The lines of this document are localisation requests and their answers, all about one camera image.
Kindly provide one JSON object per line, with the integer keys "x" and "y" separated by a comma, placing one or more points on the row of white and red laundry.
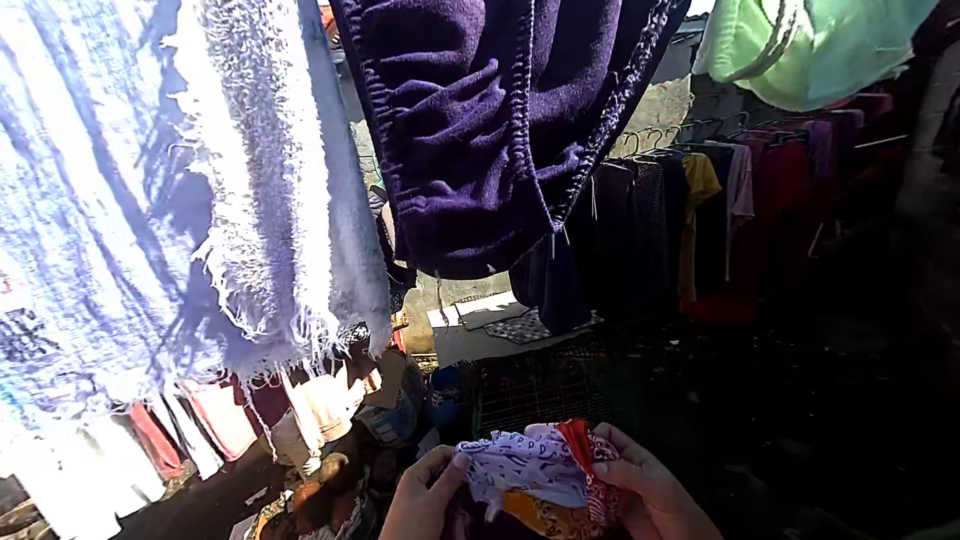
{"x": 225, "y": 420}

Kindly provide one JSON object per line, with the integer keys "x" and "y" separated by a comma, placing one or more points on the light green garment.
{"x": 817, "y": 60}

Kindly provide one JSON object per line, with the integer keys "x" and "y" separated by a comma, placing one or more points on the person's right thumb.
{"x": 615, "y": 473}

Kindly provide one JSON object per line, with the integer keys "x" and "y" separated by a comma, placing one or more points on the row of clothes on hangers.
{"x": 660, "y": 225}

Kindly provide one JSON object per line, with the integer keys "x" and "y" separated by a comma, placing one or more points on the white board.
{"x": 457, "y": 341}

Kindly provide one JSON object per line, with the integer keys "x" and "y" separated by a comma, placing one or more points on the dark purple underwear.
{"x": 457, "y": 150}

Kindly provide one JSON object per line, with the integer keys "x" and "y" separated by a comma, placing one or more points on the blue plastic container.
{"x": 444, "y": 397}

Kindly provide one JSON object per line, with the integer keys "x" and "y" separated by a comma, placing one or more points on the person's right index finger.
{"x": 624, "y": 442}

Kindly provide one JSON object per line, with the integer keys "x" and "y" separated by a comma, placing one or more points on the dark navy hanging cloth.
{"x": 555, "y": 289}

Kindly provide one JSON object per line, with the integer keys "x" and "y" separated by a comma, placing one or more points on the person's right hand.
{"x": 656, "y": 495}

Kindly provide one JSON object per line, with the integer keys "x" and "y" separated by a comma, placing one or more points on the grey checkered mat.
{"x": 517, "y": 328}

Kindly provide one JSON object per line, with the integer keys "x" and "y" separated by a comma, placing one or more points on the pile of brown round objects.
{"x": 315, "y": 502}

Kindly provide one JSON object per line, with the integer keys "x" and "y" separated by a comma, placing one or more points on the person's left hand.
{"x": 420, "y": 499}

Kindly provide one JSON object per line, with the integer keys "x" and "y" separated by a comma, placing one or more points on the multicoloured paisley print cloth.
{"x": 532, "y": 469}

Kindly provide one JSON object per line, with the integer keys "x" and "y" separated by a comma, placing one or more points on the person's left fingers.
{"x": 429, "y": 460}

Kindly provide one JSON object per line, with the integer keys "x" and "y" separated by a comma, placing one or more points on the person's left thumb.
{"x": 452, "y": 476}

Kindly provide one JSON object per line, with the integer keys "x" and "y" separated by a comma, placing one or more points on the white frayed towel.
{"x": 247, "y": 172}

